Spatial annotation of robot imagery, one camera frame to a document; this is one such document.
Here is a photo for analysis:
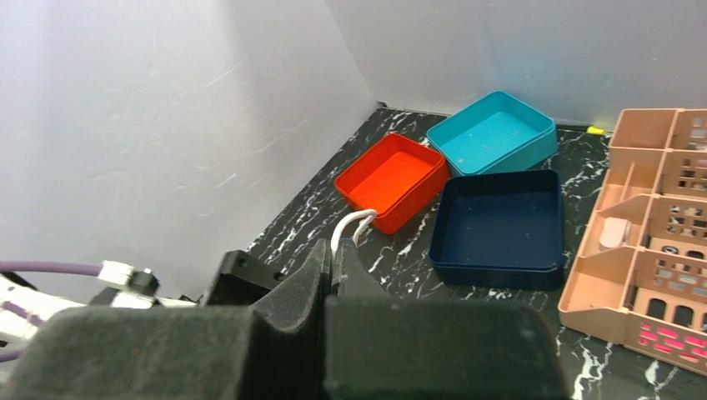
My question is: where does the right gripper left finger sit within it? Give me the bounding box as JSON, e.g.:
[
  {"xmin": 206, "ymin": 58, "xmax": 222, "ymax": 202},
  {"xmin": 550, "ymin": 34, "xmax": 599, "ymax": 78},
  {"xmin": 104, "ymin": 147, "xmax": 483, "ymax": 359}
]
[{"xmin": 11, "ymin": 240, "xmax": 330, "ymax": 399}]

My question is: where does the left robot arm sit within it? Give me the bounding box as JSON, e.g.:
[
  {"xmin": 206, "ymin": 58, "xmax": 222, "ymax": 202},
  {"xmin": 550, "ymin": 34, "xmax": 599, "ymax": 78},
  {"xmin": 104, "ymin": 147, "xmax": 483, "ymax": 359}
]
[{"xmin": 1, "ymin": 250, "xmax": 286, "ymax": 347}]

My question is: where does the teal square tray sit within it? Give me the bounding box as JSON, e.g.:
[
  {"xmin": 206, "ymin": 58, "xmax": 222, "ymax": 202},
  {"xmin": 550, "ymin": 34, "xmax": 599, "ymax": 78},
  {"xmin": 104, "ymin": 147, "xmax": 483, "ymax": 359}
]
[{"xmin": 426, "ymin": 91, "xmax": 559, "ymax": 176}]

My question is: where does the navy square tray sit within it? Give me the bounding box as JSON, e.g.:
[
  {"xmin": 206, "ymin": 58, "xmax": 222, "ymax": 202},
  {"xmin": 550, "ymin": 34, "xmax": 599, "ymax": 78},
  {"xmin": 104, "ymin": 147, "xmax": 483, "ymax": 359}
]
[{"xmin": 428, "ymin": 169, "xmax": 564, "ymax": 291}]

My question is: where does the peach plastic file organizer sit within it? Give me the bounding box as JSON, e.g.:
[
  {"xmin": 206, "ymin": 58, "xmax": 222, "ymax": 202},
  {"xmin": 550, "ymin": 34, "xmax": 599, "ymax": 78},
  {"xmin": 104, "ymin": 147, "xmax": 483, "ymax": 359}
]
[{"xmin": 558, "ymin": 108, "xmax": 706, "ymax": 375}]

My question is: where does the small yellow object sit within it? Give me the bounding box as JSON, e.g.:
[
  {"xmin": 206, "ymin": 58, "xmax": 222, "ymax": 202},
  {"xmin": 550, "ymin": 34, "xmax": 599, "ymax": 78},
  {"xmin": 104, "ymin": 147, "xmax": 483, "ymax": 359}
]
[{"xmin": 585, "ymin": 126, "xmax": 607, "ymax": 136}]

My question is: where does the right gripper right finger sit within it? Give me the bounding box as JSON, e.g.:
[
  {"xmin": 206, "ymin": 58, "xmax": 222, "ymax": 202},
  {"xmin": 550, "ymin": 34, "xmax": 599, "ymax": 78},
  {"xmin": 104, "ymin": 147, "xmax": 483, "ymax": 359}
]
[{"xmin": 324, "ymin": 240, "xmax": 569, "ymax": 399}]

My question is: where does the white wire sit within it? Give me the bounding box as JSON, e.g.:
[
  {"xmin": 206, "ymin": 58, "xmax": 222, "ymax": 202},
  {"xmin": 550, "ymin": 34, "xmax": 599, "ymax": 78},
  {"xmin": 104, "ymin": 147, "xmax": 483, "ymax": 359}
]
[{"xmin": 330, "ymin": 208, "xmax": 379, "ymax": 261}]

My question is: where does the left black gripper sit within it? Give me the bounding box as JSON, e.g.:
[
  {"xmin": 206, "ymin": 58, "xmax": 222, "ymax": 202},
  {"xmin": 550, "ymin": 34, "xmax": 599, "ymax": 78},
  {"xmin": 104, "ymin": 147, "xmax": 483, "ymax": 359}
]
[{"xmin": 199, "ymin": 250, "xmax": 287, "ymax": 306}]

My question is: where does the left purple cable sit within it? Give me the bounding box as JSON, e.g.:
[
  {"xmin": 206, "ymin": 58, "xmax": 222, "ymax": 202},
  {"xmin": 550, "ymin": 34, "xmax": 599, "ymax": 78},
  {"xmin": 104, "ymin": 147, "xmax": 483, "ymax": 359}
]
[{"xmin": 0, "ymin": 260, "xmax": 106, "ymax": 278}]

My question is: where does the red square tray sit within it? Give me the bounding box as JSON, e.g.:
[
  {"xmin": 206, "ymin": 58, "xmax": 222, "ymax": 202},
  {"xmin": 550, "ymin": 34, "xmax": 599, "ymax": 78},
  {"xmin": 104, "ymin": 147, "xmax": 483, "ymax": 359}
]
[{"xmin": 334, "ymin": 132, "xmax": 450, "ymax": 235}]

